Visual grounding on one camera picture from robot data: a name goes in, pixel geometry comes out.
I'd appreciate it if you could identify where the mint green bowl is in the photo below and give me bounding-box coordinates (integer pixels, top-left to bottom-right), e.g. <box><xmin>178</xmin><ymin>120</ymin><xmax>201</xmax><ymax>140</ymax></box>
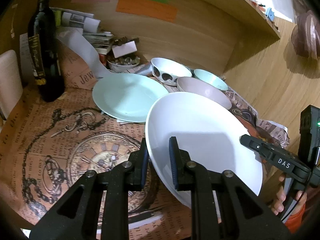
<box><xmin>194</xmin><ymin>69</ymin><xmax>228</xmax><ymax>91</ymax></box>

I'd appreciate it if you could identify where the white cushion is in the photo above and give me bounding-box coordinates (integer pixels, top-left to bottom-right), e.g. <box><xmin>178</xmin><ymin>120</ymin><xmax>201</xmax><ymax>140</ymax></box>
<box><xmin>0</xmin><ymin>49</ymin><xmax>23</xmax><ymax>120</ymax></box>

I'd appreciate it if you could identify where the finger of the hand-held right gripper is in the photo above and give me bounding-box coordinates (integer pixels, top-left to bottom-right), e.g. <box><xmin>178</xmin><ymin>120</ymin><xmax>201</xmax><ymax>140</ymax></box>
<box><xmin>239</xmin><ymin>134</ymin><xmax>269</xmax><ymax>157</ymax></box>

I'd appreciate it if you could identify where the person's right hand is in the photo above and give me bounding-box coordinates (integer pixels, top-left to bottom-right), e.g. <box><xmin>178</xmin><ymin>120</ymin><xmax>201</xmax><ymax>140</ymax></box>
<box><xmin>271</xmin><ymin>172</ymin><xmax>307</xmax><ymax>215</ymax></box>

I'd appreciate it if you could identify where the dark wine bottle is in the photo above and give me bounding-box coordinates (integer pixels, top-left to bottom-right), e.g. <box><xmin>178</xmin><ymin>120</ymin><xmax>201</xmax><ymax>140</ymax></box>
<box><xmin>27</xmin><ymin>0</ymin><xmax>65</xmax><ymax>103</ymax></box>

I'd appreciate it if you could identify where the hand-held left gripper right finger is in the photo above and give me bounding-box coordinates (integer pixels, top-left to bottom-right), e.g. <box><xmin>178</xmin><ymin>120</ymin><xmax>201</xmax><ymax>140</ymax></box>
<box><xmin>169</xmin><ymin>136</ymin><xmax>292</xmax><ymax>240</ymax></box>

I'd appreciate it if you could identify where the white card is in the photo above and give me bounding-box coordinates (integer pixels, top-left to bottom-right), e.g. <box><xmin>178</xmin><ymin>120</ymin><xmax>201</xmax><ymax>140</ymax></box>
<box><xmin>112</xmin><ymin>41</ymin><xmax>137</xmax><ymax>58</ymax></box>

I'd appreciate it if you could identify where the white bowl with dark ovals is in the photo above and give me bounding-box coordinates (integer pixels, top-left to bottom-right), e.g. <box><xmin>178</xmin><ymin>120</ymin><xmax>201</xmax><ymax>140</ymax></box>
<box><xmin>150</xmin><ymin>57</ymin><xmax>192</xmax><ymax>86</ymax></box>

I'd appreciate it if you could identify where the mint green plate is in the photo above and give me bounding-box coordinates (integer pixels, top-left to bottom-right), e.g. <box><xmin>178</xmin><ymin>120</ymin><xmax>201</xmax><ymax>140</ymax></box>
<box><xmin>92</xmin><ymin>73</ymin><xmax>169</xmax><ymax>123</ymax></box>

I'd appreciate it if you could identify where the pink bowl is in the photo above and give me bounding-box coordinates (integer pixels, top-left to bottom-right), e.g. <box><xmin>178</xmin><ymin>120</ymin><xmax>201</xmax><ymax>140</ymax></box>
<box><xmin>177</xmin><ymin>76</ymin><xmax>232</xmax><ymax>110</ymax></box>

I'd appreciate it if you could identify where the white paper strip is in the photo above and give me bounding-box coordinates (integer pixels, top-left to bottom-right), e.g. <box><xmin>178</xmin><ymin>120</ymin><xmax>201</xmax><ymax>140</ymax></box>
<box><xmin>56</xmin><ymin>29</ymin><xmax>112</xmax><ymax>79</ymax></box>

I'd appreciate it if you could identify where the person's right forearm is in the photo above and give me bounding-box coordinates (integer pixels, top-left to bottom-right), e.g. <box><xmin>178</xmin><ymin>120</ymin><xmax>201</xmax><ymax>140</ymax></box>
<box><xmin>285</xmin><ymin>200</ymin><xmax>308</xmax><ymax>233</ymax></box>

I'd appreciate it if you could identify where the white plate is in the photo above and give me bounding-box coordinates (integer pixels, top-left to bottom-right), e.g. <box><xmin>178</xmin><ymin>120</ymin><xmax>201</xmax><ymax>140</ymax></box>
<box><xmin>145</xmin><ymin>92</ymin><xmax>263</xmax><ymax>208</ymax></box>

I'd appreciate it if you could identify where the stack of folded newspapers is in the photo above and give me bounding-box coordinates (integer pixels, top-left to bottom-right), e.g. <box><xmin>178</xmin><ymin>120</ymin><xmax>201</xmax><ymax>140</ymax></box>
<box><xmin>50</xmin><ymin>7</ymin><xmax>113</xmax><ymax>55</ymax></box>

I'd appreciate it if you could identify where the small bowl of trinkets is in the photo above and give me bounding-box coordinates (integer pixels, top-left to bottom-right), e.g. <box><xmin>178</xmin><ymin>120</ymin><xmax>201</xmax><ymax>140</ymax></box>
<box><xmin>107</xmin><ymin>56</ymin><xmax>141</xmax><ymax>73</ymax></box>

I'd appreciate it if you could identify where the wooden shelf board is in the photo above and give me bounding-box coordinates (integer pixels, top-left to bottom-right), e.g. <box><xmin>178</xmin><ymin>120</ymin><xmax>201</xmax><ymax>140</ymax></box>
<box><xmin>217</xmin><ymin>0</ymin><xmax>282</xmax><ymax>40</ymax></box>

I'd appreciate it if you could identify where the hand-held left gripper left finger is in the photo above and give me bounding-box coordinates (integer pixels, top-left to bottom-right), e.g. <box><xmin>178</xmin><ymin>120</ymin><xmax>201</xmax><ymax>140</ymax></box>
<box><xmin>29</xmin><ymin>138</ymin><xmax>150</xmax><ymax>240</ymax></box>

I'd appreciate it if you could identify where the orange paper note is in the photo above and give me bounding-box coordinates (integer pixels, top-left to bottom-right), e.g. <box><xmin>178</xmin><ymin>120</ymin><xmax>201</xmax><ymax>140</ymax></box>
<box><xmin>115</xmin><ymin>0</ymin><xmax>178</xmax><ymax>22</ymax></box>

